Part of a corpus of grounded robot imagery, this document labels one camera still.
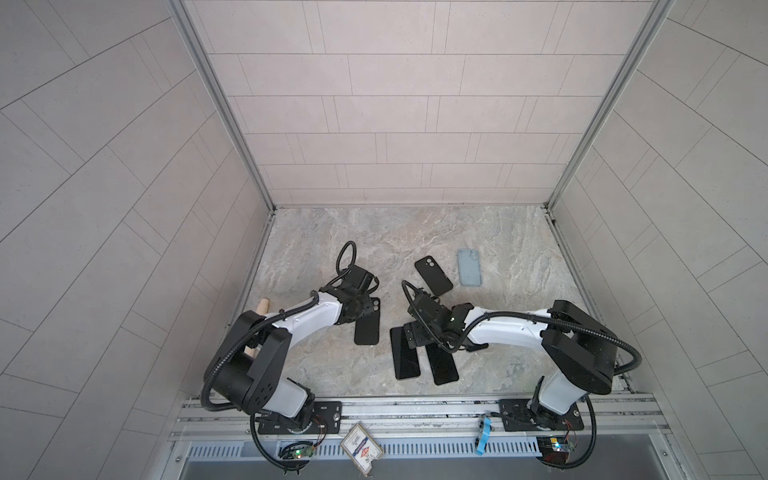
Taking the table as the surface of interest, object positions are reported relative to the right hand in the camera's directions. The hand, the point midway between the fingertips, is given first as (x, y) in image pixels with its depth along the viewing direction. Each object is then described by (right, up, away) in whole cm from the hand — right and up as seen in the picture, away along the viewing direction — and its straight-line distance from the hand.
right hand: (413, 337), depth 86 cm
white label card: (-13, -17, -20) cm, 29 cm away
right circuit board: (+31, -19, -18) cm, 41 cm away
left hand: (-12, +9, +5) cm, 16 cm away
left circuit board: (-27, -17, -21) cm, 38 cm away
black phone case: (-13, +3, 0) cm, 14 cm away
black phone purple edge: (-2, -3, -7) cm, 8 cm away
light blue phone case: (+20, +18, +14) cm, 30 cm away
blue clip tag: (+15, -15, -19) cm, 29 cm away
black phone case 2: (+7, +16, +11) cm, 21 cm away
